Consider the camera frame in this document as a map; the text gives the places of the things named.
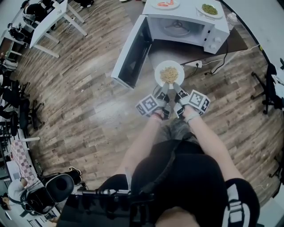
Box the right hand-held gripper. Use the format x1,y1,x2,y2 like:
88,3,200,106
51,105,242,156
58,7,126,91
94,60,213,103
172,82,211,120

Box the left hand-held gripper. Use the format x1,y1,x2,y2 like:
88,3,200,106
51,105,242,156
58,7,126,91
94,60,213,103
135,82,172,121

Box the fried rice food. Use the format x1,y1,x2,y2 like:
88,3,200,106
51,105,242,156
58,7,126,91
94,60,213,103
160,66,179,84

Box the plate of noodles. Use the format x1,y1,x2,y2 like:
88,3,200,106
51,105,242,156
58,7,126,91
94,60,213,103
154,60,185,90

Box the white microwave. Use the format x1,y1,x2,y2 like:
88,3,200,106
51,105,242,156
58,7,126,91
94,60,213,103
110,0,230,89

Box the person's right forearm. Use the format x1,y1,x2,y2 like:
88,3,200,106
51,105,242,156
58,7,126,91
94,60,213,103
188,117,245,181

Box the person's left forearm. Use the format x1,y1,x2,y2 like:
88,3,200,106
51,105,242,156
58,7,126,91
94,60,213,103
114,116,162,176

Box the glass microwave turntable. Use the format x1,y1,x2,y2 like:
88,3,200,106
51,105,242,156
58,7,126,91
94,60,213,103
163,19,192,36

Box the person's left hand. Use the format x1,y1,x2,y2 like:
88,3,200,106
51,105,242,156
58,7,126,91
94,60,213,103
152,108,165,118

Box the person's right hand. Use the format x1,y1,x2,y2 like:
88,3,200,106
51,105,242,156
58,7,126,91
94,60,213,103
182,105,198,118

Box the white power strip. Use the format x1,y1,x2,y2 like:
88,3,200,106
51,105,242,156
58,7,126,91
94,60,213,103
184,60,203,68

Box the grey wristband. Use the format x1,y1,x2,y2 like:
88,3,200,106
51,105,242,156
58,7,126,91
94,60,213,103
185,112,201,124

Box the dark brown table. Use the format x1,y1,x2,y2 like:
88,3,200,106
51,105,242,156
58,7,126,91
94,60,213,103
123,0,249,68

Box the person's grey trousers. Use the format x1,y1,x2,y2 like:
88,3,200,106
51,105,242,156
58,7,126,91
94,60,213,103
158,118,198,142

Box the white plate with peas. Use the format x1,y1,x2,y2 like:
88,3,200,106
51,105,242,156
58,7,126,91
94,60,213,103
195,3,223,19

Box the white plate with shrimp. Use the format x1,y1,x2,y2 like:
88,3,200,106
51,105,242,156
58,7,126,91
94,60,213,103
150,0,180,10

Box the green peas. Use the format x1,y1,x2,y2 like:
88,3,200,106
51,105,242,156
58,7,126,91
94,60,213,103
201,4,218,16

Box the clear plastic container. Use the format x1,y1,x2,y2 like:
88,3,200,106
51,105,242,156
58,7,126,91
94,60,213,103
226,12,238,31

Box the black office chair with papers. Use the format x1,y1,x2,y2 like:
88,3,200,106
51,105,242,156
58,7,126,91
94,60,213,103
250,59,284,115

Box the person's black t-shirt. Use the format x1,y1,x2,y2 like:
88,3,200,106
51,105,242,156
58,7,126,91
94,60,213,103
97,141,260,227

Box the white table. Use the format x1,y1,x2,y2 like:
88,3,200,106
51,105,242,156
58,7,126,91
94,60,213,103
29,0,88,59

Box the black swivel chair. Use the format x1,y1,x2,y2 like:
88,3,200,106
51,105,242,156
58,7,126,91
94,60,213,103
0,81,31,109
19,99,45,130

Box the grey-rimmed black round chair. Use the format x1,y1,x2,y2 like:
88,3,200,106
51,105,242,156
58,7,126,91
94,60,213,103
45,173,75,204

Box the pink checked cloth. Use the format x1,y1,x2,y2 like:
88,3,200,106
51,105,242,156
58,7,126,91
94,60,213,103
10,139,38,180

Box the white power strip cable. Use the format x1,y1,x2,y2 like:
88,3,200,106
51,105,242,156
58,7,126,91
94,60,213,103
201,44,260,66

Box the grey white backpack strap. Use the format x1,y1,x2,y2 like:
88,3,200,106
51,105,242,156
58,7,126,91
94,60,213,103
221,184,247,227

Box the black chest camera rig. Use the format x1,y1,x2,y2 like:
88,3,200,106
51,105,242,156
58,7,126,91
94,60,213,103
57,188,155,227

